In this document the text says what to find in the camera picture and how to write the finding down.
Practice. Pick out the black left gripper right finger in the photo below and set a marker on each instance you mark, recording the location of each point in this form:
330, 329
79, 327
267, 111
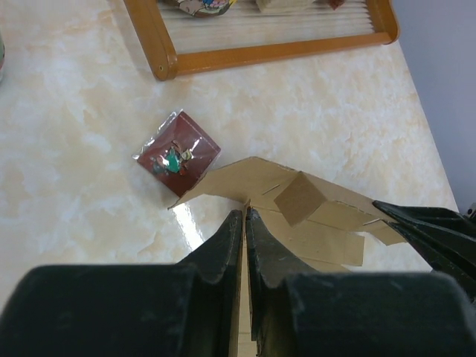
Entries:
334, 308

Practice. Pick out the brown red block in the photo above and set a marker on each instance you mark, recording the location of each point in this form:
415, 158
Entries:
335, 4

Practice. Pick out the wooden shelf rack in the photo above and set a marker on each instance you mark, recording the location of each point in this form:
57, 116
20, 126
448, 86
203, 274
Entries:
176, 44

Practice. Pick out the tan block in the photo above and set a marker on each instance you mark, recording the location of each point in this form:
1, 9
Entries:
283, 6

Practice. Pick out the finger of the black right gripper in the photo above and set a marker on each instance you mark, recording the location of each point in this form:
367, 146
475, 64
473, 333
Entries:
443, 238

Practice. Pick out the brown cardboard box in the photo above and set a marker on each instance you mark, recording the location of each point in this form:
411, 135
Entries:
292, 230

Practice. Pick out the white bag left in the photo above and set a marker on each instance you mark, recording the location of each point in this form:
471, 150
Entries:
201, 8

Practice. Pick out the green glass bottle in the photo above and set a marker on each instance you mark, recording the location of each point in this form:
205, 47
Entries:
2, 57

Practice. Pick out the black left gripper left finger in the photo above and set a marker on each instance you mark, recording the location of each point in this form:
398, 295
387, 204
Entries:
148, 297

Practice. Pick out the small red packet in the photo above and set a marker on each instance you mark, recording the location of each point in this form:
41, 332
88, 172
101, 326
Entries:
179, 153

